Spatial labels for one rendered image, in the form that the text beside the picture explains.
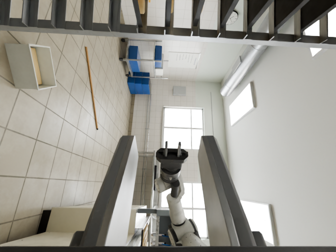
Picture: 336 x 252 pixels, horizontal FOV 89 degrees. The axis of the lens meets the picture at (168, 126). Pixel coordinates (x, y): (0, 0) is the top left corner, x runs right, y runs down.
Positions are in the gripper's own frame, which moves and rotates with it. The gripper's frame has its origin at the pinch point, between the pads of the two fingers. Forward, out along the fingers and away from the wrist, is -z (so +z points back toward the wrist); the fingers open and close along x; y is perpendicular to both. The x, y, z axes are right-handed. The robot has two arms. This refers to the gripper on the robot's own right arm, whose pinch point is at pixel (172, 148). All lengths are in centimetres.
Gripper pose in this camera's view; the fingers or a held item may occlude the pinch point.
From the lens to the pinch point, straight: 64.6
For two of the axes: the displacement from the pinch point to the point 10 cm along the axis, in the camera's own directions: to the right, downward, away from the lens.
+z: -0.5, 7.4, 6.7
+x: 10.0, 0.4, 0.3
